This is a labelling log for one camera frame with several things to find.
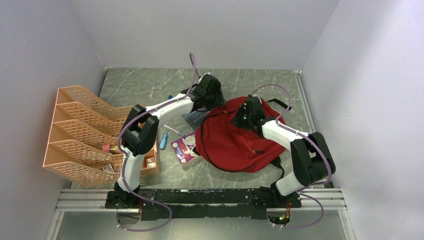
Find red student backpack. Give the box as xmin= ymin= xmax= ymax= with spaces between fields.
xmin=195 ymin=96 xmax=285 ymax=173

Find purple sticker book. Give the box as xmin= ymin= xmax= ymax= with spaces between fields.
xmin=170 ymin=131 xmax=199 ymax=167

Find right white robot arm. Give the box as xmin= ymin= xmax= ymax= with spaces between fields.
xmin=232 ymin=96 xmax=336 ymax=207

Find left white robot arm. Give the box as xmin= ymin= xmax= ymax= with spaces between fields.
xmin=114 ymin=73 xmax=226 ymax=208

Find dark blue notebook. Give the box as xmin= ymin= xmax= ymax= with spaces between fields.
xmin=182 ymin=111 xmax=210 ymax=130

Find blue capped white marker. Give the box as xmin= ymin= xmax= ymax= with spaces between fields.
xmin=163 ymin=124 xmax=185 ymax=137

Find blue utility knife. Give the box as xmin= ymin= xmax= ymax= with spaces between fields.
xmin=159 ymin=132 xmax=169 ymax=150

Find small pink box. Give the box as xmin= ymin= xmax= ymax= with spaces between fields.
xmin=145 ymin=157 xmax=156 ymax=169

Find orange plastic file organizer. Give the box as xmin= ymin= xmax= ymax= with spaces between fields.
xmin=42 ymin=85 xmax=161 ymax=188

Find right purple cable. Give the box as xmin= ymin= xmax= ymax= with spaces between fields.
xmin=250 ymin=83 xmax=333 ymax=230

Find purple cable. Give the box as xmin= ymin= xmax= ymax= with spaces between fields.
xmin=115 ymin=52 xmax=202 ymax=232
xmin=250 ymin=83 xmax=333 ymax=230

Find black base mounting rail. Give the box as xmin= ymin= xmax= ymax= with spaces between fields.
xmin=104 ymin=187 xmax=302 ymax=221

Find aluminium frame rail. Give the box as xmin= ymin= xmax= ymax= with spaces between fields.
xmin=46 ymin=188 xmax=357 ymax=240

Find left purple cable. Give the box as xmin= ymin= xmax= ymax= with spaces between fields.
xmin=115 ymin=52 xmax=202 ymax=232

